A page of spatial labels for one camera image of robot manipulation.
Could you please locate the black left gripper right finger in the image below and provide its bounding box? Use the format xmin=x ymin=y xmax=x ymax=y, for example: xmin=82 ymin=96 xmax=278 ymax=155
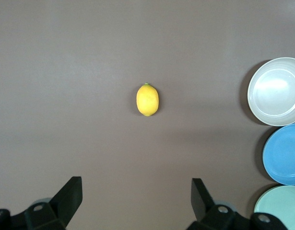
xmin=188 ymin=178 xmax=251 ymax=230

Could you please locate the yellow lemon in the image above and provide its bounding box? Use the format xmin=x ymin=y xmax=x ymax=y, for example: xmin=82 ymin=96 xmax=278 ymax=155
xmin=136 ymin=82 xmax=160 ymax=117

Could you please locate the light green plate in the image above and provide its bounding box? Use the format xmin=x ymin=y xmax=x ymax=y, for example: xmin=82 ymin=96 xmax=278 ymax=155
xmin=253 ymin=185 xmax=295 ymax=230

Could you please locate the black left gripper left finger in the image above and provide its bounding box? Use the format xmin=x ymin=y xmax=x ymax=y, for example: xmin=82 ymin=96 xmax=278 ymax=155
xmin=24 ymin=176 xmax=83 ymax=230

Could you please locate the beige plate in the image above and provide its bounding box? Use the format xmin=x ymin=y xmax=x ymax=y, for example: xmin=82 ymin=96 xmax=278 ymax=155
xmin=247 ymin=57 xmax=295 ymax=127

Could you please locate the blue plate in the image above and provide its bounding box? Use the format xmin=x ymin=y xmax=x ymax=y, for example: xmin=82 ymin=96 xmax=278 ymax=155
xmin=262 ymin=123 xmax=295 ymax=186

